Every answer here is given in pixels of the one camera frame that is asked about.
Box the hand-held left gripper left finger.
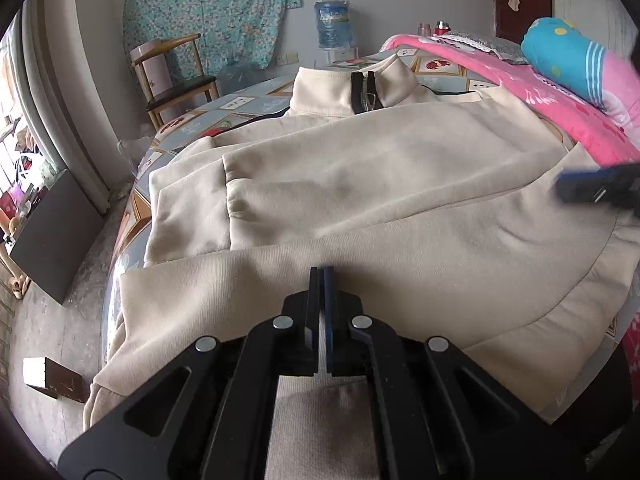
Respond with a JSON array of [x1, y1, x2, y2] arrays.
[[57, 266, 321, 480]]

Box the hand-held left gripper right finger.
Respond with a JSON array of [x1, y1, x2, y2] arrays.
[[324, 266, 586, 480]]

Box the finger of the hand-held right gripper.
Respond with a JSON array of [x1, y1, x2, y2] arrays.
[[556, 162, 640, 208]]

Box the cream zip jacket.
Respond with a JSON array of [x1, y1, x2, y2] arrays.
[[82, 55, 640, 480]]

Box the pink floral blanket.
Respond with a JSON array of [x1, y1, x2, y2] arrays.
[[380, 32, 640, 166]]

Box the blue and pink pillow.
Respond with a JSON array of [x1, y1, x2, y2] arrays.
[[521, 17, 638, 111]]

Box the grey lace cloth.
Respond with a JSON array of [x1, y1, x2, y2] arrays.
[[440, 32, 531, 63]]

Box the clear plastic bag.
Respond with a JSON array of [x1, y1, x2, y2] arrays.
[[117, 135, 156, 161]]

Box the small wooden stool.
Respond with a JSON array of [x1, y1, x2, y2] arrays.
[[22, 356, 91, 403]]

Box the dark grey cabinet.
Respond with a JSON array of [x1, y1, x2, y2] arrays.
[[10, 167, 108, 306]]

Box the wooden chair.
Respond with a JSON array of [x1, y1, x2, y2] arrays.
[[130, 34, 221, 128]]

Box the white water dispenser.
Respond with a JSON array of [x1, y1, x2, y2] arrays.
[[325, 47, 361, 66]]

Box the blue water bottle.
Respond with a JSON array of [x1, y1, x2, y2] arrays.
[[314, 0, 353, 51]]

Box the white plastic bag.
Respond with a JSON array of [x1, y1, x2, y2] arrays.
[[20, 155, 56, 186]]

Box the grey curtain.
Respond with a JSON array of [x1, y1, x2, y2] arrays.
[[20, 0, 121, 216]]

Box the teal floral wall cloth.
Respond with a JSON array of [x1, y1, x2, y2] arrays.
[[122, 0, 303, 73]]

